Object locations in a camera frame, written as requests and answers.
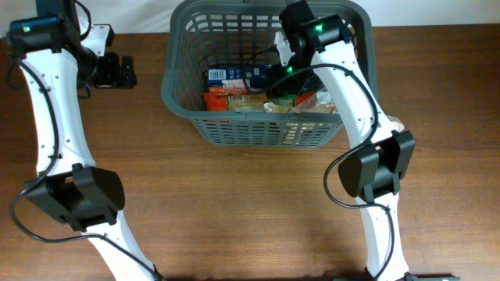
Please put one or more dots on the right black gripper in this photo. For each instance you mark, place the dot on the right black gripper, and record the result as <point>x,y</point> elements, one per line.
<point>277,87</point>

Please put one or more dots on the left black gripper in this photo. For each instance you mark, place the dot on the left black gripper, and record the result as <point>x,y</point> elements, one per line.
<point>115,76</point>

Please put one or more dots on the green lid jar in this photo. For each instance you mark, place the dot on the green lid jar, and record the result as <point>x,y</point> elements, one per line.
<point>284,101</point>

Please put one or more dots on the clear bread bag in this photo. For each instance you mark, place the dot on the clear bread bag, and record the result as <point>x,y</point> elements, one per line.
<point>313,102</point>

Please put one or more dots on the blue carton box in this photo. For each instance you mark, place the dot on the blue carton box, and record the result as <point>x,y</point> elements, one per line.
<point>237,76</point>

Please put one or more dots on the orange pasta packet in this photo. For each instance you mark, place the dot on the orange pasta packet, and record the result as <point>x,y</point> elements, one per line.
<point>234,100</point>

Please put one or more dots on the grey plastic basket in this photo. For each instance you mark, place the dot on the grey plastic basket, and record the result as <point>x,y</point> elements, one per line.
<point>215,41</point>

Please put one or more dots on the beige paper bag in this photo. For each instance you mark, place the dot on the beige paper bag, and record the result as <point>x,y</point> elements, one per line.
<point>396,125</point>

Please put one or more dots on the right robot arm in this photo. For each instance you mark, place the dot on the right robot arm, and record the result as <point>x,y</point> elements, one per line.
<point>372,170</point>

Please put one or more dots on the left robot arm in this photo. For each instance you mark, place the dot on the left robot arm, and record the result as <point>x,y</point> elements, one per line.
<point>60,55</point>

